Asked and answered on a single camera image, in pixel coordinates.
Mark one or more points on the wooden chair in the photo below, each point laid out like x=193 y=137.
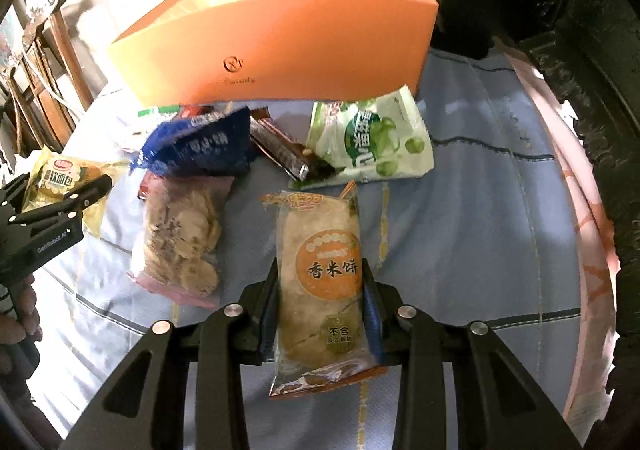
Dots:
x=75 y=65

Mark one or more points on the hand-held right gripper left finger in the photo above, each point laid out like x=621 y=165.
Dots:
x=271 y=302

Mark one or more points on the person's left hand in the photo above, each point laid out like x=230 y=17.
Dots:
x=27 y=310

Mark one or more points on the yellow bread packet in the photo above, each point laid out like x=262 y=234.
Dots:
x=55 y=175

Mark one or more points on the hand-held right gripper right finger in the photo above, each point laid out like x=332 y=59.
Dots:
x=372 y=312

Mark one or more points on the pink printed table cover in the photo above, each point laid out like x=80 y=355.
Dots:
x=595 y=250

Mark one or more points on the dark carved wooden furniture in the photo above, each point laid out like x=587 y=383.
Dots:
x=575 y=55

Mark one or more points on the blue checked cloth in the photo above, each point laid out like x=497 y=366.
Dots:
x=475 y=210

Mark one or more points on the orange cardboard box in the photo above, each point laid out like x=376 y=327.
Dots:
x=300 y=45

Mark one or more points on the clear packet with green stripe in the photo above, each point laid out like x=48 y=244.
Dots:
x=155 y=111

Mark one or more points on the green and white candy packet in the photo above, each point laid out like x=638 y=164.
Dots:
x=380 y=140

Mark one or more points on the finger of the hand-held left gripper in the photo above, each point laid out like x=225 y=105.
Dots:
x=75 y=202
x=15 y=192

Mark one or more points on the red snack packet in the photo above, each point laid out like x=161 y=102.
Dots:
x=192 y=111

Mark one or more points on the blue snack packet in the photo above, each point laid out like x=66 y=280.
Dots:
x=200 y=145

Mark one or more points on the rice cracker packet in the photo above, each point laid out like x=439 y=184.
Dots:
x=325 y=270

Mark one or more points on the pink bag of crackers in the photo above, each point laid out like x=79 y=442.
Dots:
x=180 y=230

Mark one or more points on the brown chocolate bar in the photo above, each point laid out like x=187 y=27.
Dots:
x=277 y=145

